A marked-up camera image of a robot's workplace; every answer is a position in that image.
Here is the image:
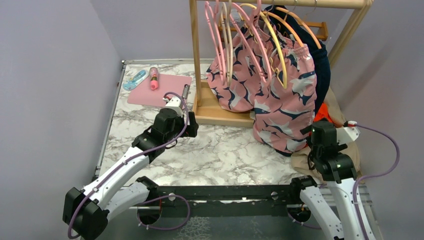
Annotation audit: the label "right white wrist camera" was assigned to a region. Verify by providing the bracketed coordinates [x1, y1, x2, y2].
[336, 120, 361, 146]

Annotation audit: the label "cream hanger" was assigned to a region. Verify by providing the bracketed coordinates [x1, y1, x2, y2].
[220, 3, 233, 86]

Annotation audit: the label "yellow hanger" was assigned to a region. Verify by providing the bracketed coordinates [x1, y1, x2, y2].
[241, 3, 288, 89]

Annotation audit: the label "light blue package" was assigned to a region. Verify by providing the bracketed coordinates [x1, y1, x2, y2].
[122, 70, 148, 91]

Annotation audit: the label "orange shorts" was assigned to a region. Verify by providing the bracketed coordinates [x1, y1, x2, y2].
[313, 103, 335, 124]

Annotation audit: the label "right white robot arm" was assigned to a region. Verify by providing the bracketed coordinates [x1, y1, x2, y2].
[288, 120, 376, 240]

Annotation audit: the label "pink shark print shorts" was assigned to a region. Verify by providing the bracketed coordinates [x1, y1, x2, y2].
[206, 27, 317, 156]

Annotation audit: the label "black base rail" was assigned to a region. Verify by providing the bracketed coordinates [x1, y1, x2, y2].
[136, 184, 307, 220]

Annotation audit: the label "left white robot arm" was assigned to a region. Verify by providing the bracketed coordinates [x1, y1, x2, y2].
[62, 107, 199, 240]

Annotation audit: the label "pink tube bottle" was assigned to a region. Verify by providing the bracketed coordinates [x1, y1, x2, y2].
[149, 67, 159, 91]

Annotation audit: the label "wooden clothes rack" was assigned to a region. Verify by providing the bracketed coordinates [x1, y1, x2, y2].
[189, 0, 374, 128]

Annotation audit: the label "navy blue garment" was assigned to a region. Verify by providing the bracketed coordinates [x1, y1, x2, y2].
[264, 4, 332, 115]

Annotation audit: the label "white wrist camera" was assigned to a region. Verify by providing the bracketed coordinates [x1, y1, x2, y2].
[336, 120, 361, 146]
[162, 96, 184, 117]

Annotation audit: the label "orange wooden hanger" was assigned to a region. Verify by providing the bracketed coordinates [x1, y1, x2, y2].
[263, 5, 325, 51]

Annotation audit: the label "pink clipboard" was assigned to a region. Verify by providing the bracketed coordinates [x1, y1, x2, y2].
[127, 73, 192, 107]

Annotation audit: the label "beige garment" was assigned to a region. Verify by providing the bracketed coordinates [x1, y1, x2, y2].
[291, 88, 361, 183]

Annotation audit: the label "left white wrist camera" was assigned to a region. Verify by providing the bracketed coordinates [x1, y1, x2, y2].
[162, 96, 184, 117]

